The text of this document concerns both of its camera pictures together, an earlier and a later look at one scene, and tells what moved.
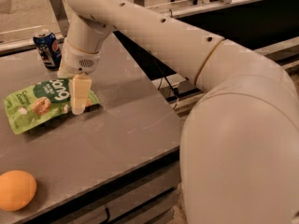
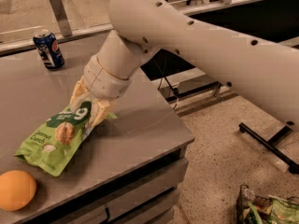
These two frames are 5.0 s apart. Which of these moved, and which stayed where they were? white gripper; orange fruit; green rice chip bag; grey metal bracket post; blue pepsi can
Moved: green rice chip bag; white gripper
Stayed: blue pepsi can; grey metal bracket post; orange fruit
